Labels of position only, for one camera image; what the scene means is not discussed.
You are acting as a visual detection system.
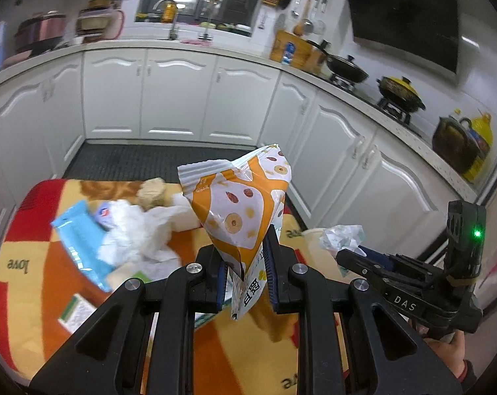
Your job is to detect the metal kitchen faucet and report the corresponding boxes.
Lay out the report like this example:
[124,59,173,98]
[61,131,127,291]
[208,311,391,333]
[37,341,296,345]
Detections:
[154,0,181,42]

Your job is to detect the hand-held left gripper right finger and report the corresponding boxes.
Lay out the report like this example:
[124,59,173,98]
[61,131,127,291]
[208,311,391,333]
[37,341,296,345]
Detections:
[265,230,463,395]

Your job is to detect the black range hood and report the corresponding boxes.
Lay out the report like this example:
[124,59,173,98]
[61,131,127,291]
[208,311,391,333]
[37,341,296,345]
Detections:
[341,0,459,87]

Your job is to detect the green white paper card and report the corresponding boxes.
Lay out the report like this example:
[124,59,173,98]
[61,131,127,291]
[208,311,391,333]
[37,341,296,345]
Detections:
[58,294,96,333]

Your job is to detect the pink rimmed cutting board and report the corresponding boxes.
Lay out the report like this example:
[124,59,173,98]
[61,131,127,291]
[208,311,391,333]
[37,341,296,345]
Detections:
[104,8,126,41]

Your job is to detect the pink metal pot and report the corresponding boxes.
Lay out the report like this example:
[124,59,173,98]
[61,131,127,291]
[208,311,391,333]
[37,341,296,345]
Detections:
[13,12,68,54]

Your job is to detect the white plastic bag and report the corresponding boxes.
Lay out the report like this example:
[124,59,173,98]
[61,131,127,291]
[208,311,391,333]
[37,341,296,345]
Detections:
[96,199,183,266]

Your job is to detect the large yellow oil bottle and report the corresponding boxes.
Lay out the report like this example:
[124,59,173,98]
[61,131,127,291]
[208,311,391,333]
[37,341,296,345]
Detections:
[462,111,494,184]

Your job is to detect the dark ribbed floor mat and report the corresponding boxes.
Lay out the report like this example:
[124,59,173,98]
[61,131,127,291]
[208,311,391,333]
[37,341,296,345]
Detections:
[63,140,307,231]

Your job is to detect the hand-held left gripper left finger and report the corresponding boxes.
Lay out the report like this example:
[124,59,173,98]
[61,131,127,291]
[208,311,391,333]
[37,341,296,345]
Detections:
[28,245,233,395]

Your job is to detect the small yellow oil bottle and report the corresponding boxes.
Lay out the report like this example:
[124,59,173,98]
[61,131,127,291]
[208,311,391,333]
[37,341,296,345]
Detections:
[160,0,179,24]

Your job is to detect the wooden cutting board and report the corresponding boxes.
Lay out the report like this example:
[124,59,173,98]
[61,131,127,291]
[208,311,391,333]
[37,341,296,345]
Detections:
[270,30,327,75]

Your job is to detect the hanging metal strainer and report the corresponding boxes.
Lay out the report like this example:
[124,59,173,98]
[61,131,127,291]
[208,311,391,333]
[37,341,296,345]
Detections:
[310,0,327,36]

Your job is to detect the black wok with lid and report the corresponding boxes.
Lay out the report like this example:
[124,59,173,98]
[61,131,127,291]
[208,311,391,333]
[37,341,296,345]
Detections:
[306,39,370,85]

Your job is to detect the person's right hand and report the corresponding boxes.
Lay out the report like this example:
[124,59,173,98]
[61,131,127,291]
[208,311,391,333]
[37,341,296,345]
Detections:
[423,331,465,379]

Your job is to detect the blue plastic packet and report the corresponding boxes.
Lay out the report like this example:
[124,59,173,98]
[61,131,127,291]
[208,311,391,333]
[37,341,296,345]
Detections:
[51,199,118,293]

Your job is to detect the gas stove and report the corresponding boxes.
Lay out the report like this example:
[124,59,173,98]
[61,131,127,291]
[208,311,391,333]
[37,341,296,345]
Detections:
[323,70,426,138]

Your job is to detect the beige round trash bin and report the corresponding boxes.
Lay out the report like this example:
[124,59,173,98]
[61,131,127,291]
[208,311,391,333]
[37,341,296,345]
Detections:
[300,226,348,276]

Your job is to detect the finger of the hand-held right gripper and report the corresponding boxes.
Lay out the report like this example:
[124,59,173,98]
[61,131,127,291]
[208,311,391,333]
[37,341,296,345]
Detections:
[336,249,397,295]
[357,245,434,282]

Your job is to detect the orange dotted snack wrapper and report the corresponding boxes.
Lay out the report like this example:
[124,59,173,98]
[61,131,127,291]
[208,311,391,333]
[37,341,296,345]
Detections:
[177,144,292,322]

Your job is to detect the red orange printed blanket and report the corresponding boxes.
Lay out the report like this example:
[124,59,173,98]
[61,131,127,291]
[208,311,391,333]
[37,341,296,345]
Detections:
[0,179,356,395]

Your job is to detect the pale kitchen countertop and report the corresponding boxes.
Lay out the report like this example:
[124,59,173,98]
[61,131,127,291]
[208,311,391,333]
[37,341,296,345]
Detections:
[0,35,480,192]

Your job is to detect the white tissue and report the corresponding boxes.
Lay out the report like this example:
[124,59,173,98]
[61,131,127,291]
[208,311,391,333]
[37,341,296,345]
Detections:
[319,224,366,258]

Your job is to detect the white kitchen cabinets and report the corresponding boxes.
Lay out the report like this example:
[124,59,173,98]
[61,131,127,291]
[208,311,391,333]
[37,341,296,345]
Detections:
[0,47,475,231]

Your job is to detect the beige paper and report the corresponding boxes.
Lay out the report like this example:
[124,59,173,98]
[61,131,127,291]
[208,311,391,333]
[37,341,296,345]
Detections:
[137,178,169,210]

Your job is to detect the hanging wooden spoon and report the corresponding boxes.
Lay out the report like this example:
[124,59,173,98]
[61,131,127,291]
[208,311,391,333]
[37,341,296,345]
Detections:
[294,0,311,37]

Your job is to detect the yellow cooking pot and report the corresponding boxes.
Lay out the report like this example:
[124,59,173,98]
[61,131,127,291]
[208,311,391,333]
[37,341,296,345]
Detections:
[375,75,427,113]

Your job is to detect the dish rack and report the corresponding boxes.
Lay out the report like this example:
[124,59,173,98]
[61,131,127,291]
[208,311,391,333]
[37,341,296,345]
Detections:
[78,0,126,44]

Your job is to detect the person's right forearm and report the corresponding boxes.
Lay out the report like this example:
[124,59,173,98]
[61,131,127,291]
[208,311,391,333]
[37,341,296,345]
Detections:
[456,358,480,385]

